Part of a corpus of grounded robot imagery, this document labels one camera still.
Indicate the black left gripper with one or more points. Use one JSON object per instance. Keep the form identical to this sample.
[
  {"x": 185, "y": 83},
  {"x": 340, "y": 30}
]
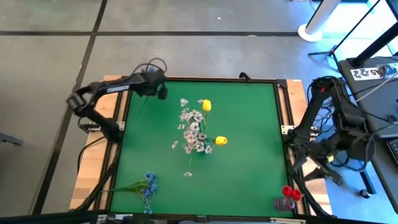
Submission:
[{"x": 150, "y": 83}]

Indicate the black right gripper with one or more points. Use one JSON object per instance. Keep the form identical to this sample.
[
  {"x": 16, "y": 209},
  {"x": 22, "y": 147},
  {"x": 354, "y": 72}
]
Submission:
[{"x": 323, "y": 152}]

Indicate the white flower bunch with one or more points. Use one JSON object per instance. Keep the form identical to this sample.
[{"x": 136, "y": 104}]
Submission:
[
  {"x": 199, "y": 146},
  {"x": 196, "y": 115}
]

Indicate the yellow tulip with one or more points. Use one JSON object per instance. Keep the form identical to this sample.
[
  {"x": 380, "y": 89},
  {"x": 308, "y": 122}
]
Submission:
[
  {"x": 221, "y": 140},
  {"x": 206, "y": 105}
]

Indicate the red tulip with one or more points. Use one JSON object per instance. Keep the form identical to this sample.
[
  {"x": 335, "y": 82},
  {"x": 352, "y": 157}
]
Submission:
[
  {"x": 286, "y": 190},
  {"x": 296, "y": 195}
]

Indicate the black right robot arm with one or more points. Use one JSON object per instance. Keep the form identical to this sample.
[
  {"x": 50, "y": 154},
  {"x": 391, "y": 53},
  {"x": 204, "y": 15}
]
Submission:
[{"x": 342, "y": 115}]

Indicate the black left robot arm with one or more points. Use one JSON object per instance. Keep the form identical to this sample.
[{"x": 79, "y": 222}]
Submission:
[{"x": 102, "y": 124}]

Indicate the purple glass vase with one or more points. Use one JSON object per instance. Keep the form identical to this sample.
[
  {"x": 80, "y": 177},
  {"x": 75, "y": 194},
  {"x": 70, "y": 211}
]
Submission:
[{"x": 281, "y": 204}]

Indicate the blue glass vase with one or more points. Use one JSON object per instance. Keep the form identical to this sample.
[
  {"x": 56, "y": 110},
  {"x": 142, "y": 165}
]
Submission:
[{"x": 207, "y": 143}]

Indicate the black keyboard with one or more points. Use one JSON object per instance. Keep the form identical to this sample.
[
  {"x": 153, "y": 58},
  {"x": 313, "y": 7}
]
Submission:
[{"x": 393, "y": 151}]

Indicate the dark office desk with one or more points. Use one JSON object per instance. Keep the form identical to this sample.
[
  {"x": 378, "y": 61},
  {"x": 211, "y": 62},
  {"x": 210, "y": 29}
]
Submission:
[{"x": 382, "y": 102}]

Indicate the white printed label sheet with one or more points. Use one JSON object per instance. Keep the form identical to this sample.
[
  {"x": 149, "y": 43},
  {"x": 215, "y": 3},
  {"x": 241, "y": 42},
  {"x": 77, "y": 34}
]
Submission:
[{"x": 367, "y": 73}]

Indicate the blue flower bunch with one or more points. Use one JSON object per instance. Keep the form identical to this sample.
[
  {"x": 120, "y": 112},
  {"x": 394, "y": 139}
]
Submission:
[{"x": 150, "y": 185}]

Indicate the black light stand tripod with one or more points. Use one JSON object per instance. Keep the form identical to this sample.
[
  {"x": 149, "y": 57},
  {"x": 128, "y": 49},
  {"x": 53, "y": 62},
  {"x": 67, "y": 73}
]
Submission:
[{"x": 333, "y": 51}]

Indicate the white floor stand base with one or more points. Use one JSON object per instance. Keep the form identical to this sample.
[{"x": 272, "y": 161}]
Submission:
[{"x": 310, "y": 33}]

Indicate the silver corner bracket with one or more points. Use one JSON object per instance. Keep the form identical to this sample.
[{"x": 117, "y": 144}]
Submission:
[
  {"x": 121, "y": 125},
  {"x": 286, "y": 128}
]

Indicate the black overhead frame beam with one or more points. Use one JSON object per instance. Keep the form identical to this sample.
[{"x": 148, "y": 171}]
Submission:
[{"x": 62, "y": 217}]

